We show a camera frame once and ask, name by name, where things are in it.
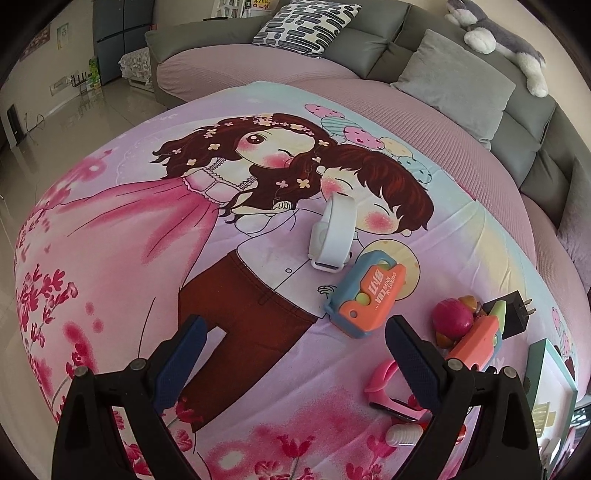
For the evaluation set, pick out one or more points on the teal cardboard box tray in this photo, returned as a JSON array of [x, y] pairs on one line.
[[538, 364]]

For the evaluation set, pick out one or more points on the white wristband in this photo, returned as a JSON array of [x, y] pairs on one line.
[[330, 240]]

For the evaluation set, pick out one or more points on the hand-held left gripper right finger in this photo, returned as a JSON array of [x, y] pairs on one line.
[[415, 369]]

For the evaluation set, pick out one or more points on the grey white plush dog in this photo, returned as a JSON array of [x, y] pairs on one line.
[[498, 37]]

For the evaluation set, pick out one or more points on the printed blanket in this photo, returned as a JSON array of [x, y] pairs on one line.
[[138, 230]]

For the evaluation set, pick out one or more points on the black floor speaker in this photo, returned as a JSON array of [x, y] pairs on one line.
[[16, 124]]

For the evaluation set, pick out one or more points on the grey sofa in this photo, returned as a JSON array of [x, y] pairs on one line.
[[369, 32]]

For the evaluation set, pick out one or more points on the patterned stool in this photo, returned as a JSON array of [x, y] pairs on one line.
[[134, 67]]

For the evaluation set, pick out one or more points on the red glue bottle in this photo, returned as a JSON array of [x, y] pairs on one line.
[[401, 435]]

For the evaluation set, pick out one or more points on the black white patterned pillow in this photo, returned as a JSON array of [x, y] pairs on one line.
[[304, 25]]

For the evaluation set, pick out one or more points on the blue and orange toy knife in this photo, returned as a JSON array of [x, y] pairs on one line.
[[364, 295]]

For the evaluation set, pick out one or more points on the purple cushion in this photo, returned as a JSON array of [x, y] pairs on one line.
[[577, 230]]

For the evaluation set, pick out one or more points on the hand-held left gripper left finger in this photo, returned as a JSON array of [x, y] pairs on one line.
[[178, 369]]

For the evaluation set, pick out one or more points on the grey refrigerator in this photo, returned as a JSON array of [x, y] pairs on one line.
[[124, 37]]

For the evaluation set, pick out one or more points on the pink and brown ball toy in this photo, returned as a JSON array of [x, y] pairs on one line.
[[452, 316]]

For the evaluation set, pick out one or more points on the grey cushion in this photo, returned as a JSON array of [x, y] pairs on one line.
[[457, 83]]

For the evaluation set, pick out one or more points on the black wall charger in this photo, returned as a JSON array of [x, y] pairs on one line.
[[512, 316]]

